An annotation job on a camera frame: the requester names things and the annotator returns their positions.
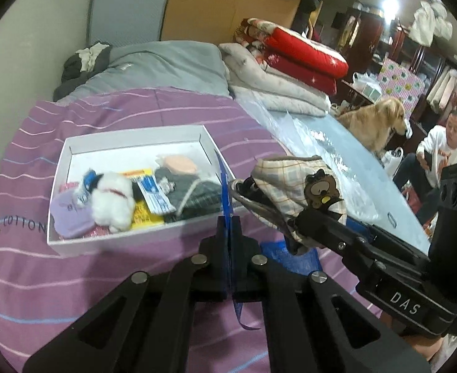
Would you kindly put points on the beige folded quilt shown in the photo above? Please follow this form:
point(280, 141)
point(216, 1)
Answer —
point(275, 89)

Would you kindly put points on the small blue white sock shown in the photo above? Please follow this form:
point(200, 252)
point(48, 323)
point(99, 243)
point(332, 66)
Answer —
point(86, 186)

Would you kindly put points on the clear plastic sheet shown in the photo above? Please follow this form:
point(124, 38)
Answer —
point(329, 143)

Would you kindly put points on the red folded quilt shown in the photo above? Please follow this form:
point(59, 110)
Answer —
point(302, 46)

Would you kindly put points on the small white plastic bag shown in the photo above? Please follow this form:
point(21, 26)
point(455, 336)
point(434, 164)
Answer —
point(368, 85)

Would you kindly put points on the pink patterned box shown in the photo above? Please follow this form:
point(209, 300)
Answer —
point(401, 81)

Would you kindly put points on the grey blanket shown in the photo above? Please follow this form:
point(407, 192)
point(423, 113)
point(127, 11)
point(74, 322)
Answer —
point(166, 66)

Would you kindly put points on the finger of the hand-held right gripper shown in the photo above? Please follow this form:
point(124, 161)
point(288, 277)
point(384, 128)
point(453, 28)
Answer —
point(341, 233)
point(259, 202)

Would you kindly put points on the white plush toy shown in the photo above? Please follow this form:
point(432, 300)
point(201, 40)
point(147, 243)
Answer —
point(112, 202)

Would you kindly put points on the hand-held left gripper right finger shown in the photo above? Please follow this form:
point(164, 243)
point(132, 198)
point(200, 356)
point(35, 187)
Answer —
point(236, 256)

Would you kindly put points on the beige plaid pouch with bear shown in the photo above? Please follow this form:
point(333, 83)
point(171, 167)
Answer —
point(286, 178)

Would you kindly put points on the pink glitter sponge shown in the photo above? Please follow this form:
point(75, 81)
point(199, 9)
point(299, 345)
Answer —
point(67, 186)

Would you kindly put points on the purple soft squishy toy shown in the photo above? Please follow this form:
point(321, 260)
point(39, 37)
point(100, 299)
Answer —
point(71, 217)

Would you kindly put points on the grey plaid pouch with bow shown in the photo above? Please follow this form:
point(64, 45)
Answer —
point(197, 198)

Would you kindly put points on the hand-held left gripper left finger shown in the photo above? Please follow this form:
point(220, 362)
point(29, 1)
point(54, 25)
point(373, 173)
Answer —
point(223, 256)

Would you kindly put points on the blue printed packet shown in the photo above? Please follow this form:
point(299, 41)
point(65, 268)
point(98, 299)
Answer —
point(154, 196)

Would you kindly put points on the dark clothing pile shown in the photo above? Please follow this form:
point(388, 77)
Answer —
point(71, 70)

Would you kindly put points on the yellow cloth packet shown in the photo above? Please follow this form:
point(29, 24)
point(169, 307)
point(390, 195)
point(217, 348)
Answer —
point(143, 217)

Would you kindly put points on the white plastic container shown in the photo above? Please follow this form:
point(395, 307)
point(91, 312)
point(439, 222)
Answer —
point(391, 159)

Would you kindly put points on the golden dog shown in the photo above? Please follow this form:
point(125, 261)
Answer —
point(372, 124)

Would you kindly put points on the white cardboard box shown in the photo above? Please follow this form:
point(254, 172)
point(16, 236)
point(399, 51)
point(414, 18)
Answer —
point(135, 151)

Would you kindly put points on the white hanging cloth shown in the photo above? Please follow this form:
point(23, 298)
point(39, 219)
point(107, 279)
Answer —
point(430, 19)

